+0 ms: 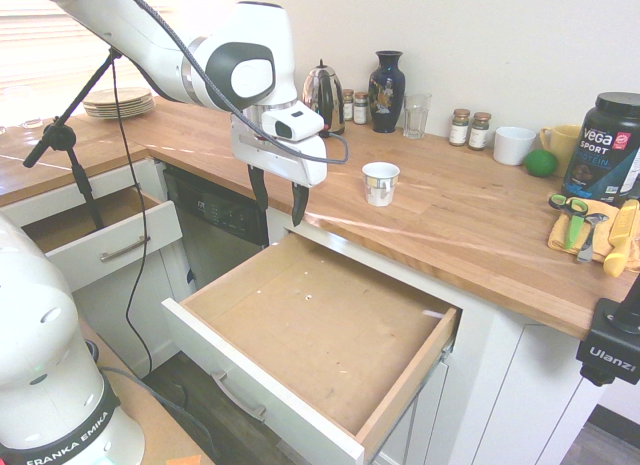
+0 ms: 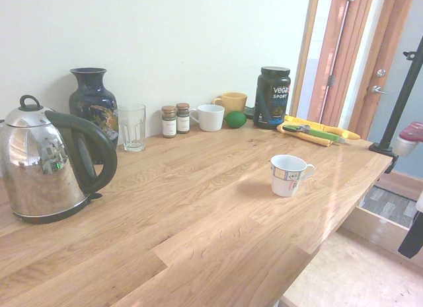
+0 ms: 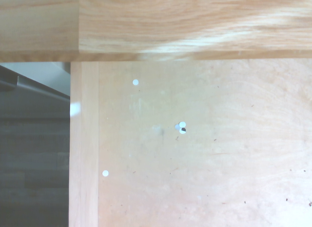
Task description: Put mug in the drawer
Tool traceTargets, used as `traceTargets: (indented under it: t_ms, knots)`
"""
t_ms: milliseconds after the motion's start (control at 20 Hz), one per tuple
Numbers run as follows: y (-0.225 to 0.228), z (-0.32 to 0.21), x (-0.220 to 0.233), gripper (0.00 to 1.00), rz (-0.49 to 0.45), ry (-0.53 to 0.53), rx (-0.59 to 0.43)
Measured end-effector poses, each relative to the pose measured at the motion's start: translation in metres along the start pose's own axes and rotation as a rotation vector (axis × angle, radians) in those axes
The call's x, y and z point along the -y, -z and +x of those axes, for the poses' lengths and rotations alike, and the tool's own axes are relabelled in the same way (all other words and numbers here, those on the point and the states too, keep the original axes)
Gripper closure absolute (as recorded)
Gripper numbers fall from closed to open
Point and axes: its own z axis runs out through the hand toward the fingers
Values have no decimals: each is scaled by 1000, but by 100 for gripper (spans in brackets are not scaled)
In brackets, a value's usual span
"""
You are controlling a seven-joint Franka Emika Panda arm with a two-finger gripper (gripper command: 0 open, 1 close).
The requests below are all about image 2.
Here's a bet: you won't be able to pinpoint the white patterned mug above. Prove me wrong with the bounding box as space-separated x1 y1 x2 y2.
270 154 316 198

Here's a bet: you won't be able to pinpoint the grey blue door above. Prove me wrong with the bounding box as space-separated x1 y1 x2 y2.
366 0 423 146

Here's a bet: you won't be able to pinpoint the grey metal can opener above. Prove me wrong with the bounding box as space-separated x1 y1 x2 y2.
295 123 327 136

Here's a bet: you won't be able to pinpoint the clear ribbed drinking glass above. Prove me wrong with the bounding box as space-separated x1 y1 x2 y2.
117 103 147 153

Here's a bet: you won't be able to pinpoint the small spice jar copper lid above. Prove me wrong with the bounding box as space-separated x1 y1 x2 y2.
161 105 177 139
175 102 191 135

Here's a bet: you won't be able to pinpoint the dark blue floral vase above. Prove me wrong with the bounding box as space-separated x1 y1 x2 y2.
68 67 119 165

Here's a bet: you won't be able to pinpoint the green lime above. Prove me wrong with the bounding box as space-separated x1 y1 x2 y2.
223 110 247 129

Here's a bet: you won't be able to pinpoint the wooden door frame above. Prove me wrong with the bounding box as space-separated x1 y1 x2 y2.
290 0 418 139

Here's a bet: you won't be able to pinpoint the stainless steel electric kettle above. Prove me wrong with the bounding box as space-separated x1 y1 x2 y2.
0 94 119 224

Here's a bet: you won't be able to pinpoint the yellow cloth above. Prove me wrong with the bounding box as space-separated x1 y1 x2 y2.
276 114 334 148

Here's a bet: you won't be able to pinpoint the black Vega protein tub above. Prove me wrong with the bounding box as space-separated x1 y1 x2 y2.
252 66 291 130

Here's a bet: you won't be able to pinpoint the green handled scissors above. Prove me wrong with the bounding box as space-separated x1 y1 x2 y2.
282 123 346 144

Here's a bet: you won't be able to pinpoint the large open wooden drawer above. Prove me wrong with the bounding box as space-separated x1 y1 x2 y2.
340 204 423 267

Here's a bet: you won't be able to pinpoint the yellow mug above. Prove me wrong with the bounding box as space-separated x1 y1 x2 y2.
211 92 249 115

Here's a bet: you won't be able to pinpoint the yellow knife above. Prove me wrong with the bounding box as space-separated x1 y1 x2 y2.
284 115 362 141

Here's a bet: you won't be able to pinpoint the black camera stand with clamp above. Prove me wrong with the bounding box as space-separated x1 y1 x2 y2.
369 36 423 174

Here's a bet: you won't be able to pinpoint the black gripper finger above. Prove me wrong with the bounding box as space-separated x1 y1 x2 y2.
397 210 423 259

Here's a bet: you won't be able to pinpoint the plain white mug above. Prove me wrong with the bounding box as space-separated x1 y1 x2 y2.
189 104 226 133

